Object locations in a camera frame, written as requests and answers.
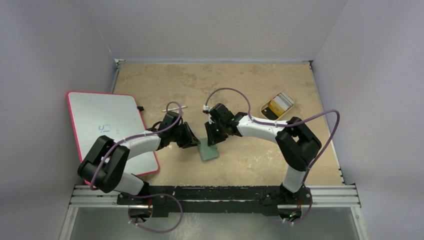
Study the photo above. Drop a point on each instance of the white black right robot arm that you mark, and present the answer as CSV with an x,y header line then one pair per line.
x,y
298,144

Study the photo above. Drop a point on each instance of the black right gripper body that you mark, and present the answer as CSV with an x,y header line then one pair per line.
x,y
216,129

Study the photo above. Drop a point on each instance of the stack of grey cards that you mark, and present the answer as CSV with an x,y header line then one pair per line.
x,y
281,103

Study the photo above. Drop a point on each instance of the pink framed whiteboard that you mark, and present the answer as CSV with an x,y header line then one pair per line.
x,y
97,114

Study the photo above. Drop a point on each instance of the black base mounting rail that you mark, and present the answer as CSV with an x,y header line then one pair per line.
x,y
267,200

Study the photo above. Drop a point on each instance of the green leather card holder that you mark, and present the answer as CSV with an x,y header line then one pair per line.
x,y
206,152

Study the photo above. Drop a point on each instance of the white marker pen green cap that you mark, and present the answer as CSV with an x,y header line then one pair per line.
x,y
174,109

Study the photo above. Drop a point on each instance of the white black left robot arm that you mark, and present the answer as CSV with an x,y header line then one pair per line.
x,y
104,165

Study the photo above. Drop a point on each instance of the aluminium extrusion frame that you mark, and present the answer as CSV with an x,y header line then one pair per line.
x,y
333,196

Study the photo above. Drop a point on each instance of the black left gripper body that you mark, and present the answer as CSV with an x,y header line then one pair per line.
x,y
181,135

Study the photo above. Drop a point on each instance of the beige oval card tray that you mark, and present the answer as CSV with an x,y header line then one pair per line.
x,y
266,112

